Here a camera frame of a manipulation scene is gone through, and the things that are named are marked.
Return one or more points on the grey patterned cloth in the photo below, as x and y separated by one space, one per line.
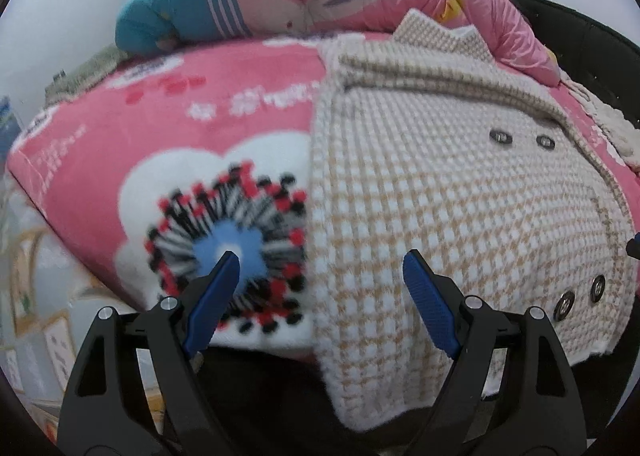
85 73

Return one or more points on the blue object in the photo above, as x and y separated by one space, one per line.
7 123

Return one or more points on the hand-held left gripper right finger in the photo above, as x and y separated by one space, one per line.
432 306

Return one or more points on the grey patterned mattress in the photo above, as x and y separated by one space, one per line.
35 296

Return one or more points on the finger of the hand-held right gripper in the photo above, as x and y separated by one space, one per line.
634 247

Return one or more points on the beige white checked knit coat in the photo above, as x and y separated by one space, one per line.
450 186

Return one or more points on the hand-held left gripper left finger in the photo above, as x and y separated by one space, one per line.
215 303

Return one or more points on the pink floral blanket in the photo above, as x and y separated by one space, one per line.
150 135

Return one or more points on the black padded headboard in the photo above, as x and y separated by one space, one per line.
590 45

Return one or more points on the cream fluffy garment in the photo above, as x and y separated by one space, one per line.
617 130

